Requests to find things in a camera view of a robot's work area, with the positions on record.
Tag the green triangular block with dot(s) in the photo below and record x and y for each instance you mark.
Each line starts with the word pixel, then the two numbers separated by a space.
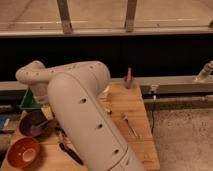
pixel 28 102

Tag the metal pipe fitting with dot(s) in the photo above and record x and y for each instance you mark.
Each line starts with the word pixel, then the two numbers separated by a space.
pixel 205 72

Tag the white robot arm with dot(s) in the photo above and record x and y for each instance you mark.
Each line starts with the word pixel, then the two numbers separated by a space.
pixel 72 91

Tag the orange bowl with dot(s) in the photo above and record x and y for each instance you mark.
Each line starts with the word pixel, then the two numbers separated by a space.
pixel 23 152

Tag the wooden board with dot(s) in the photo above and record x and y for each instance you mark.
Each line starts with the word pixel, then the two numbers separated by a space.
pixel 120 101

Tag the purple bowl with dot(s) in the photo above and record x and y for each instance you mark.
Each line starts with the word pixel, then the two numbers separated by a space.
pixel 33 124

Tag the metal fork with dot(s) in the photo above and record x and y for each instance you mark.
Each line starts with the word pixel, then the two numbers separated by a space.
pixel 125 118

